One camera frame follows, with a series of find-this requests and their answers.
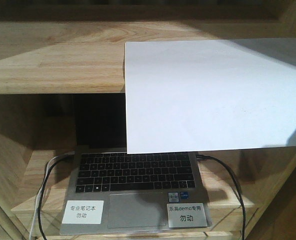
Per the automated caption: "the white label sticker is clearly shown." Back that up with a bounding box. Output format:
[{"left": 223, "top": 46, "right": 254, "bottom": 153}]
[{"left": 62, "top": 200, "right": 104, "bottom": 225}]

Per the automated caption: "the white paper sheet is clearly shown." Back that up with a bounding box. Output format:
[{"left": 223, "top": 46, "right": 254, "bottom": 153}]
[{"left": 125, "top": 37, "right": 296, "bottom": 154}]

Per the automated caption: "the grey label sticker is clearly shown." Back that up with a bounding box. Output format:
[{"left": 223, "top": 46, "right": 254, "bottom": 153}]
[{"left": 167, "top": 203, "right": 208, "bottom": 228}]

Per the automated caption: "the black braided laptop cable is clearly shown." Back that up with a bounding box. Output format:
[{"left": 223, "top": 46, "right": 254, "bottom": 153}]
[{"left": 196, "top": 154, "right": 247, "bottom": 240}]

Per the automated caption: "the silver laptop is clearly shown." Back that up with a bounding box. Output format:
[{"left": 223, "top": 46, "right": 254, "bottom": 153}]
[{"left": 60, "top": 93, "right": 212, "bottom": 235}]

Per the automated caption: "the wooden shelf unit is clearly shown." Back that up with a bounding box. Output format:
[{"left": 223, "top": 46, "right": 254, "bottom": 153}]
[{"left": 0, "top": 0, "right": 296, "bottom": 240}]

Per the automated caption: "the white left laptop cable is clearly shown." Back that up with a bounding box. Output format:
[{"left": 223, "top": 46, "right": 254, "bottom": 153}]
[{"left": 29, "top": 153, "right": 75, "bottom": 240}]

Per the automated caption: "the black left laptop cable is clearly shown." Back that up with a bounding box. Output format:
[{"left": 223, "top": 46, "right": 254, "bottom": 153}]
[{"left": 37, "top": 154, "right": 75, "bottom": 240}]

